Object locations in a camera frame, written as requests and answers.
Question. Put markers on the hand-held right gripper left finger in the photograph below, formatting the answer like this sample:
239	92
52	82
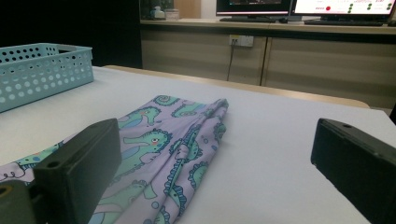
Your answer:
77	171

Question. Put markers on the white wall socket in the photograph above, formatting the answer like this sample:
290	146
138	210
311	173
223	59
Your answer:
242	40

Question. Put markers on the clear plastic jar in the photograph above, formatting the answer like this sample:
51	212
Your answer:
172	14

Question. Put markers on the purple seahorse print cloth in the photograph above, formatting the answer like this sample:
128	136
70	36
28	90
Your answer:
168	149

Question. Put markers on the beige wooden counter cabinet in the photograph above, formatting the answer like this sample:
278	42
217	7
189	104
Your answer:
327	62

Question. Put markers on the black keyboard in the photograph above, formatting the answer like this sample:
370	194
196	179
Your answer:
344	22
247	19

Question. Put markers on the wooden table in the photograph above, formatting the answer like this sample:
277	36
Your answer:
249	87

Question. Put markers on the white table mat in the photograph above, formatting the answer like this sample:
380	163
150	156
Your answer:
264	149

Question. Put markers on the black computer monitor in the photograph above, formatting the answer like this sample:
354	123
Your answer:
253	7
344	7

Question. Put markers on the small white bottle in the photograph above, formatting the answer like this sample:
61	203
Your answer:
157	13

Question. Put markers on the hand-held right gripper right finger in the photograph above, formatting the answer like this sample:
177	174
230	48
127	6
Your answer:
358	168

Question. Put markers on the light blue perforated plastic basket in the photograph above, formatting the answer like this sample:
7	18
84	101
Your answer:
40	74

